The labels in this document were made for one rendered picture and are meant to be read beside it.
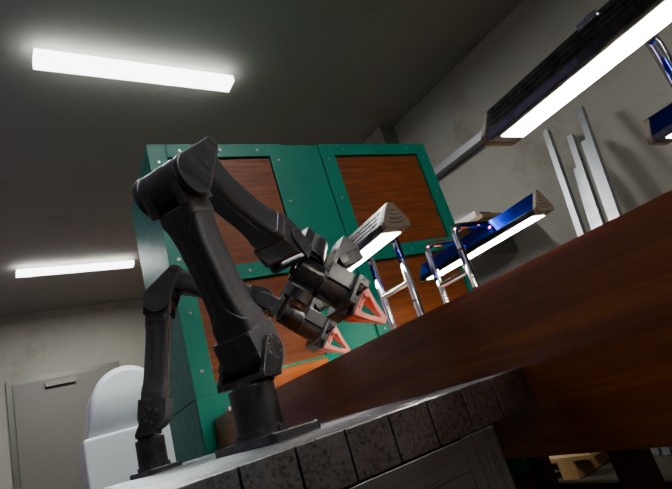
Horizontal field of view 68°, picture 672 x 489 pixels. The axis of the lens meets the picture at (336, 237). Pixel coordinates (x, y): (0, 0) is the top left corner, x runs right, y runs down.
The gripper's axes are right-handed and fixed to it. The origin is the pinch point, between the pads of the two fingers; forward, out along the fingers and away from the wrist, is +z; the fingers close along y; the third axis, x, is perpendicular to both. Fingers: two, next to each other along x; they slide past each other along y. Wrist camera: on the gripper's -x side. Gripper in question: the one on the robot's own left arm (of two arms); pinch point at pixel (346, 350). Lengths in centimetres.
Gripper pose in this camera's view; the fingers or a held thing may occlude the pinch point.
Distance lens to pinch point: 131.9
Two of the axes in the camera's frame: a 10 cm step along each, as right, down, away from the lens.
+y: -4.3, 4.0, 8.1
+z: 8.3, 5.3, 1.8
